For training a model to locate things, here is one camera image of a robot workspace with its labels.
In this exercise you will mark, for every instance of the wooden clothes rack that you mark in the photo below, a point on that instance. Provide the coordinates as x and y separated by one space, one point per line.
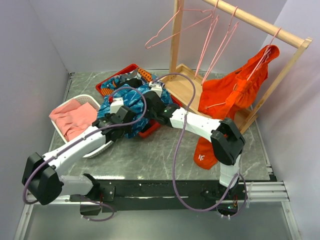
182 84

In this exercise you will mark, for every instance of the red plastic tray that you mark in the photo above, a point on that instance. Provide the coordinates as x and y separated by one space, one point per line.
150 130

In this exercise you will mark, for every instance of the orange dotted patterned shorts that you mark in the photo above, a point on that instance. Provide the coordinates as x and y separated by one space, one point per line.
147 74

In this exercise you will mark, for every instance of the blue leaf-print shorts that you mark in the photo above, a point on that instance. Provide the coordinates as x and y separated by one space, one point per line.
102 123

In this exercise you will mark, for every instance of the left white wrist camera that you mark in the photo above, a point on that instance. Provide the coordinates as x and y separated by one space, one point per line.
115 105

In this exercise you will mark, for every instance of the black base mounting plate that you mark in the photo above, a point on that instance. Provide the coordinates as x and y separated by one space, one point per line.
138 195

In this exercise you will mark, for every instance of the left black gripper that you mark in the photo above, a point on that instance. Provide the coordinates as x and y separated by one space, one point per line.
109 116

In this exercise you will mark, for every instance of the pink wire hanger far left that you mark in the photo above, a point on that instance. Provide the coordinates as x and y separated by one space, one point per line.
176 22

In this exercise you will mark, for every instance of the pink wire hanger with shorts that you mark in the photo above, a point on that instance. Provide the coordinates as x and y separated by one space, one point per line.
264 56

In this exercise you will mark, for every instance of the white perforated basket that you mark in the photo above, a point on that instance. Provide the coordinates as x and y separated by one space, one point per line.
82 105

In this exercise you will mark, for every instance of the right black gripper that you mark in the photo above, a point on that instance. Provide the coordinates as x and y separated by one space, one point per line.
147 115

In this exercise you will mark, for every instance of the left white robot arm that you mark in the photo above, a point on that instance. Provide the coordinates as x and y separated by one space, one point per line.
44 175

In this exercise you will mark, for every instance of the pink cloth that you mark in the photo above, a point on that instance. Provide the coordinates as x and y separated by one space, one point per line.
72 117

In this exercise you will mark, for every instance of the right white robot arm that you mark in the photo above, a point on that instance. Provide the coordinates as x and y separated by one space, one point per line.
225 142

